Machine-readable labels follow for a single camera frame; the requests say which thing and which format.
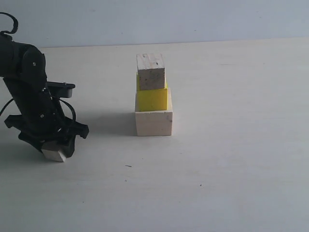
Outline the yellow cube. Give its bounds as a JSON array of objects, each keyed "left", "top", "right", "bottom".
[{"left": 136, "top": 73, "right": 168, "bottom": 112}]

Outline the small wooden cube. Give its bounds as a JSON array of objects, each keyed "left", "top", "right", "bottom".
[{"left": 41, "top": 141, "right": 67, "bottom": 162}]

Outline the medium wooden cube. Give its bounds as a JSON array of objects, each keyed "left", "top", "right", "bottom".
[{"left": 136, "top": 53, "right": 166, "bottom": 90}]

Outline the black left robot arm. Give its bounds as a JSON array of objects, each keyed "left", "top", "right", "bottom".
[{"left": 0, "top": 33, "right": 89, "bottom": 158}]

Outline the large wooden cube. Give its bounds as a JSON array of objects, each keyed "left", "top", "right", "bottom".
[{"left": 135, "top": 88, "right": 173, "bottom": 136}]

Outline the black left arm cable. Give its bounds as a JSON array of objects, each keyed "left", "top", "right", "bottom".
[{"left": 0, "top": 12, "right": 78, "bottom": 121}]

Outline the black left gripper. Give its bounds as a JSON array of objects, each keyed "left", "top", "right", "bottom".
[{"left": 4, "top": 95, "right": 89, "bottom": 158}]

